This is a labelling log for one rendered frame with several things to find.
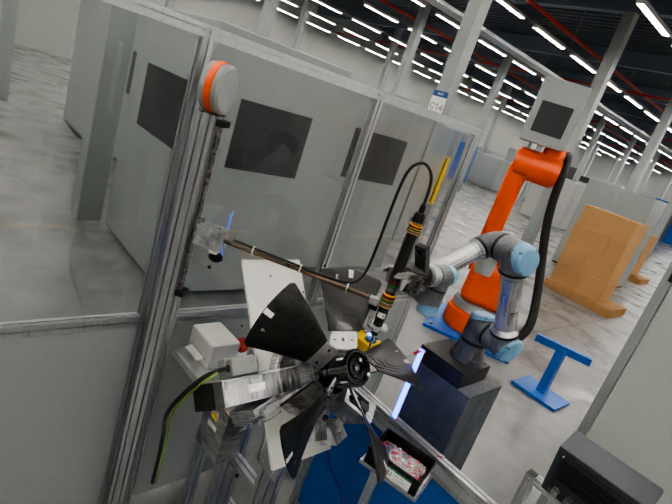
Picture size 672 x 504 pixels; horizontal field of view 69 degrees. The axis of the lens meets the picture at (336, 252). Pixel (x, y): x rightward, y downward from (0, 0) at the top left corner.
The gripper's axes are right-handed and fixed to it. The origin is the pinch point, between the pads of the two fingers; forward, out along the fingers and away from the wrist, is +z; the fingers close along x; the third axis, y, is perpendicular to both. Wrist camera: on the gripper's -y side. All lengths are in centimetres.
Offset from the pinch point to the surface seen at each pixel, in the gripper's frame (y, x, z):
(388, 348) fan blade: 34.6, 4.8, -22.8
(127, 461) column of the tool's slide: 110, 56, 40
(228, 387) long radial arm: 40, 8, 43
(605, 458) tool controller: 28, -68, -39
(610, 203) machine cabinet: -19, 257, -1047
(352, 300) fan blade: 17.3, 12.5, -2.3
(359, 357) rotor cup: 28.6, -3.5, 4.7
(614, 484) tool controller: 30, -74, -32
